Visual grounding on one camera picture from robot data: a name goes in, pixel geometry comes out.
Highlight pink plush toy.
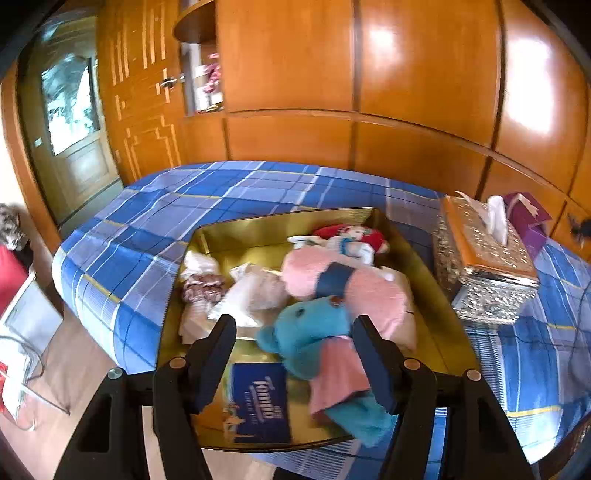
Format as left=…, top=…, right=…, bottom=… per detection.
left=281, top=249, right=419, bottom=352

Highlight wooden corner shelf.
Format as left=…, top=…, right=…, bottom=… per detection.
left=173, top=0, right=218, bottom=44

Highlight blue pocket tissue pack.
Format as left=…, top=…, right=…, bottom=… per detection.
left=222, top=362, right=293, bottom=446

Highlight ornate metal tissue box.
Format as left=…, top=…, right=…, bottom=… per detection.
left=431, top=195, right=540, bottom=328

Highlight white facial tissue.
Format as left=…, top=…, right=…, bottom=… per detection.
left=455, top=190, right=509, bottom=245

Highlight door with glass pane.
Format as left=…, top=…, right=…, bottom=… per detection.
left=21, top=18, right=123, bottom=227

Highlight white framed glass table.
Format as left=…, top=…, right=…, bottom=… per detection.
left=0, top=272, right=65, bottom=432

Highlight purple carton box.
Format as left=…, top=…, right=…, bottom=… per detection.
left=503, top=191, right=554, bottom=261

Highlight blue teddy bear pink dress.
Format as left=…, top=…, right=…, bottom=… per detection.
left=256, top=295, right=398, bottom=448

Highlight dark patterned cloth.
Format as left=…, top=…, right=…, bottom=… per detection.
left=0, top=203, right=24, bottom=259

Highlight red-haired rag doll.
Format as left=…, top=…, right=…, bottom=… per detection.
left=287, top=223, right=391, bottom=266

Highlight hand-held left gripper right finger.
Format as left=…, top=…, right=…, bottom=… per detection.
left=352, top=314, right=536, bottom=480

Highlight red cloth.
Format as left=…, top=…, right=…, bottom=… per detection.
left=0, top=244, right=29, bottom=319

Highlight wooden door with gold inlay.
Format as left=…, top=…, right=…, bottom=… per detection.
left=95, top=0, right=185, bottom=185

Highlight white cloth bundle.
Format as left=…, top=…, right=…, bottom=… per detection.
left=181, top=250, right=222, bottom=282

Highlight blue plaid bed sheet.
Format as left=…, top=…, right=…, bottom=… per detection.
left=52, top=161, right=591, bottom=480

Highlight gold metal tray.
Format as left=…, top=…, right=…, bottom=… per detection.
left=154, top=207, right=482, bottom=452

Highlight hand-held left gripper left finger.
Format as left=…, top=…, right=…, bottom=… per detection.
left=53, top=314, right=238, bottom=480

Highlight white plastic packet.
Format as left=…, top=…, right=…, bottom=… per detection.
left=208, top=263, right=289, bottom=328

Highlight pink shelf ornaments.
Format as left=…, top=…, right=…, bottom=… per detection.
left=191, top=53, right=225, bottom=114

